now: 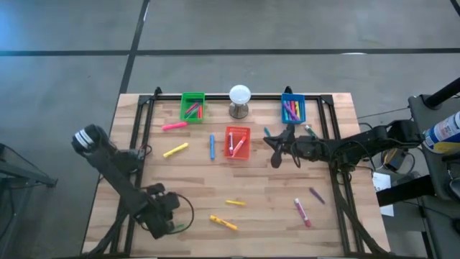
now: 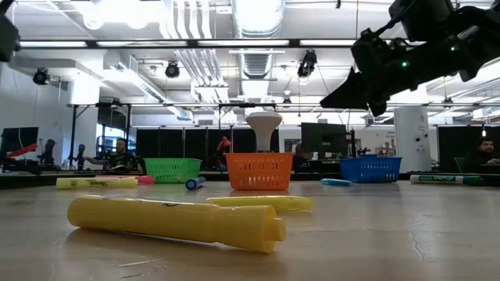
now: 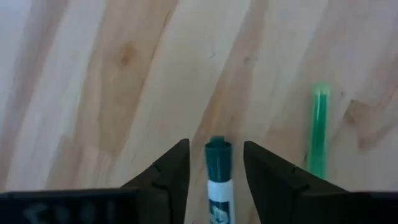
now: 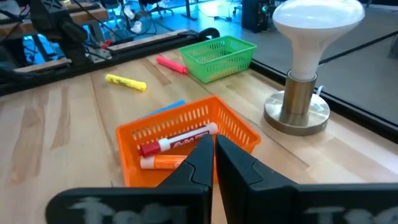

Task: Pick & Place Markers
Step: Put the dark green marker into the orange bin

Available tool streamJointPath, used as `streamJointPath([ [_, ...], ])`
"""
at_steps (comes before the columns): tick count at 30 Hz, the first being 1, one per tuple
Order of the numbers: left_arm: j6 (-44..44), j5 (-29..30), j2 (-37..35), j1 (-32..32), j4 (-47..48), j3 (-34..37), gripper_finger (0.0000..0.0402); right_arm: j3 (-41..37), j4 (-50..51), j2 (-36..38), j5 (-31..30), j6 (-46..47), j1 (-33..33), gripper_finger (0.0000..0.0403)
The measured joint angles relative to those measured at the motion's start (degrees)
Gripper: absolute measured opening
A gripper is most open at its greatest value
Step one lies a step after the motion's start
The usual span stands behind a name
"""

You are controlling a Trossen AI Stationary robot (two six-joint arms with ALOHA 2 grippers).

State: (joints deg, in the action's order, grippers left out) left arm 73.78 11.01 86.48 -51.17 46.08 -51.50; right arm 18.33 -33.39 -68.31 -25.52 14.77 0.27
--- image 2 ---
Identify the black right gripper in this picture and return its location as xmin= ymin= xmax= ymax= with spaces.
xmin=320 ymin=29 xmax=415 ymax=117

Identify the light blue highlighter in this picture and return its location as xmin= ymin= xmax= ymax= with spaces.
xmin=320 ymin=178 xmax=353 ymax=187

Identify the white marker green cap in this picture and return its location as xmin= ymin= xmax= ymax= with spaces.
xmin=409 ymin=173 xmax=488 ymax=187

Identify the blue marker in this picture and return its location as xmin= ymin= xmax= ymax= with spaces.
xmin=184 ymin=176 xmax=207 ymax=191

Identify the golden yellow highlighter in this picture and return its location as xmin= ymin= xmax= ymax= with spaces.
xmin=66 ymin=194 xmax=288 ymax=254

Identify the pale yellow Sharpie highlighter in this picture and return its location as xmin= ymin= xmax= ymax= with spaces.
xmin=55 ymin=176 xmax=139 ymax=191

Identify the large black monitor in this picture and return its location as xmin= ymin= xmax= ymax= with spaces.
xmin=300 ymin=122 xmax=349 ymax=157

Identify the black ceiling spotlight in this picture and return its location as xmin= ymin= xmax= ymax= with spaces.
xmin=32 ymin=68 xmax=51 ymax=86
xmin=164 ymin=62 xmax=181 ymax=79
xmin=296 ymin=49 xmax=318 ymax=78

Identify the white round pillar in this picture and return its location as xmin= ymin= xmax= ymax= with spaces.
xmin=393 ymin=105 xmax=431 ymax=173

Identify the blue plastic basket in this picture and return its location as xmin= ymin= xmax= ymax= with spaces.
xmin=338 ymin=155 xmax=402 ymax=184

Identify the white bulb lamp brass base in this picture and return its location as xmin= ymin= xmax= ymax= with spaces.
xmin=245 ymin=111 xmax=284 ymax=153

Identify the black partition panel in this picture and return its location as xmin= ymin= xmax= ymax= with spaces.
xmin=135 ymin=127 xmax=280 ymax=171
xmin=437 ymin=125 xmax=500 ymax=175

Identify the orange plastic basket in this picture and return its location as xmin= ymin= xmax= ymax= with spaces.
xmin=225 ymin=151 xmax=295 ymax=191

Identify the person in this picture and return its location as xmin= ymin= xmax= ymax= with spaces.
xmin=84 ymin=137 xmax=144 ymax=173
xmin=462 ymin=136 xmax=500 ymax=175
xmin=216 ymin=136 xmax=232 ymax=171

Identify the black overhead light bar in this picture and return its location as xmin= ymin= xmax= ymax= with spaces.
xmin=17 ymin=37 xmax=359 ymax=50

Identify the green plastic basket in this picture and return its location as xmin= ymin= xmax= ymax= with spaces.
xmin=142 ymin=157 xmax=203 ymax=184

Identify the pink highlighter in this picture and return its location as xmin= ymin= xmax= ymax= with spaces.
xmin=94 ymin=174 xmax=155 ymax=186

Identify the black computer monitor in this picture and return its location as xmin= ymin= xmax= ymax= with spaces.
xmin=1 ymin=126 xmax=40 ymax=154

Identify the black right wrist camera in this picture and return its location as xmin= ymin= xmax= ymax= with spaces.
xmin=388 ymin=0 xmax=456 ymax=42

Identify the silver ceiling duct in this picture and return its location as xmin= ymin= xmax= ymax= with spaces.
xmin=230 ymin=0 xmax=287 ymax=79

